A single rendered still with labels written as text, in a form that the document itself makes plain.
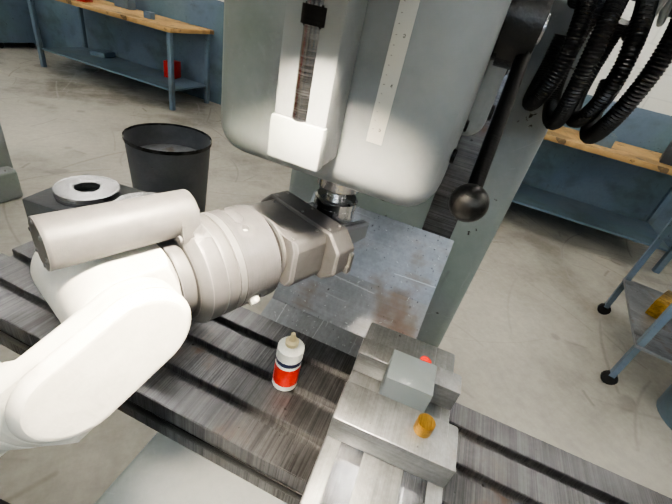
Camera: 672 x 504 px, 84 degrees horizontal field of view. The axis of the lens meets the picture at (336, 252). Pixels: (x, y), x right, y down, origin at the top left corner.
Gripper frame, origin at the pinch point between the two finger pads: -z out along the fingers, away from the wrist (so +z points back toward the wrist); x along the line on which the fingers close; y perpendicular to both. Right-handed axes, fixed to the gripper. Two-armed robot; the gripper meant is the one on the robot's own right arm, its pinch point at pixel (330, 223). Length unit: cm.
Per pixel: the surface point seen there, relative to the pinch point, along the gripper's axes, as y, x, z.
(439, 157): -12.9, -11.6, 4.2
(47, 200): 12.0, 39.0, 18.0
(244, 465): 34.3, -3.1, 10.8
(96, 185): 11.0, 39.6, 11.0
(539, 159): 68, 68, -424
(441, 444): 19.4, -21.4, -2.5
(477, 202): -10.7, -15.1, 3.0
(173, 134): 66, 203, -85
